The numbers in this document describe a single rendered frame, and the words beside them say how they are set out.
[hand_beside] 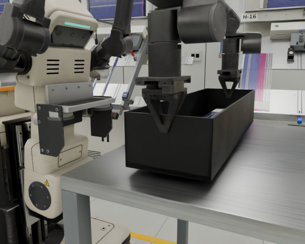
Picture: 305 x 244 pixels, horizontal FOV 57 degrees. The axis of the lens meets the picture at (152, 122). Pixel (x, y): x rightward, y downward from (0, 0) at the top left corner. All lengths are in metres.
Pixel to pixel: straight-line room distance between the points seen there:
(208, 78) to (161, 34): 3.35
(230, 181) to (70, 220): 0.32
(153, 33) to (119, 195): 0.28
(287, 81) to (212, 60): 0.93
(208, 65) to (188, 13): 3.36
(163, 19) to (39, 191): 0.75
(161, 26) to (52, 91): 0.53
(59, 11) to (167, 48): 0.50
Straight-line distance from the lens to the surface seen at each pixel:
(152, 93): 0.48
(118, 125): 2.45
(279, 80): 3.75
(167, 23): 0.47
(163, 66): 0.47
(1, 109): 1.23
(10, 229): 1.23
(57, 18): 0.90
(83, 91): 1.03
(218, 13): 0.45
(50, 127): 0.90
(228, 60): 1.01
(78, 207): 0.59
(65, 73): 1.00
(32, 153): 1.02
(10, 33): 0.75
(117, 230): 1.37
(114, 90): 2.16
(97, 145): 2.61
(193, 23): 0.44
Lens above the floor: 1.02
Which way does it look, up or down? 12 degrees down
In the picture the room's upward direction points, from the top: straight up
